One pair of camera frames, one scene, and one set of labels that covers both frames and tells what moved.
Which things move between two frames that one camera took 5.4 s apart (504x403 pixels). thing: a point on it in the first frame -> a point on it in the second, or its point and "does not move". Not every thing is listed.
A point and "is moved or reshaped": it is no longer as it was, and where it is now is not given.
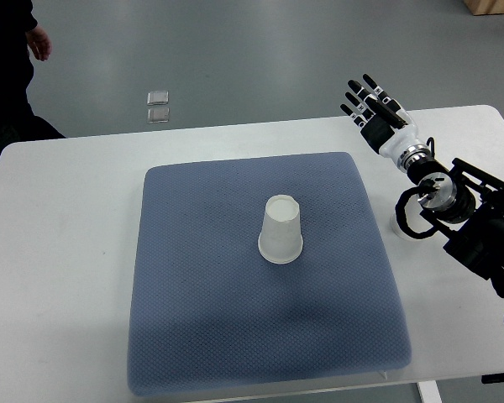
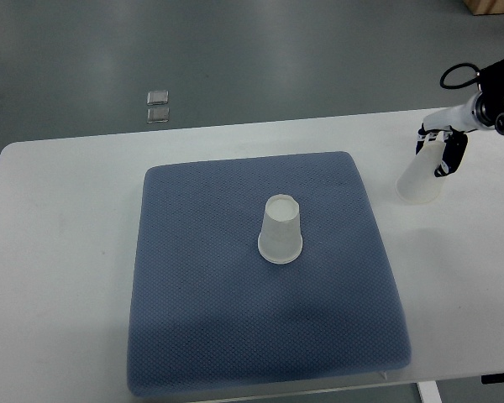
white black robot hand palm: [382, 138] -> [459, 119]
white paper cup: [396, 227] is moved or reshaped
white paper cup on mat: [280, 238] does not move
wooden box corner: [492, 7] does not move
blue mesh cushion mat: [207, 311] does not move
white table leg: [429, 391] does not move
